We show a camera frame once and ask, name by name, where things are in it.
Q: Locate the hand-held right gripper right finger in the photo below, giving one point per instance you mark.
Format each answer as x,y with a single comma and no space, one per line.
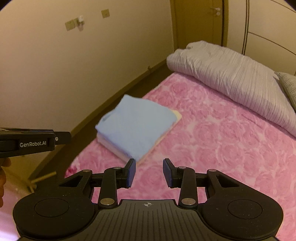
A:
167,172

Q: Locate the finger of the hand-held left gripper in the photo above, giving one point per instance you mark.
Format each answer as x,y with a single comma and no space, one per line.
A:
27,130
63,138

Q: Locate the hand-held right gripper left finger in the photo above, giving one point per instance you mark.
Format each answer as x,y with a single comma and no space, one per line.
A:
131,172

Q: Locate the light blue sweatshirt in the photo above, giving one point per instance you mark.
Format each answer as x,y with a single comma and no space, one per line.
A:
136,127

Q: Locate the person's left hand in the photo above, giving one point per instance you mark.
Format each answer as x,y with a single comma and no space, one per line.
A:
2,180

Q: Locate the folded cream garment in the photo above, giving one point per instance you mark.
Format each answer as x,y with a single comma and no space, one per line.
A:
161,136

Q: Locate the wooden stick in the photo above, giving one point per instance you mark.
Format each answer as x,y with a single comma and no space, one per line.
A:
41,179

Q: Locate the pink floral blanket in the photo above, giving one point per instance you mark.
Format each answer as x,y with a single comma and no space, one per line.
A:
219,150

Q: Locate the grey striped quilt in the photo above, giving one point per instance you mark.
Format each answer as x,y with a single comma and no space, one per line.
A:
231,76

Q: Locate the grey pillow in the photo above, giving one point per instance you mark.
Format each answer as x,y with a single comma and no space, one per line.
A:
288,85

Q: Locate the wooden door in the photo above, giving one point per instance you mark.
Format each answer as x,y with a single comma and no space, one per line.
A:
198,23

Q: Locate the cream wardrobe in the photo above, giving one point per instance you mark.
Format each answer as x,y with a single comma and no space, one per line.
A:
270,27

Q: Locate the square wall plate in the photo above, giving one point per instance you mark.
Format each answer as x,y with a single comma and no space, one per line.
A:
105,13
69,25

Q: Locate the white wall plug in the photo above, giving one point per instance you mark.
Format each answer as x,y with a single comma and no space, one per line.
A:
79,20

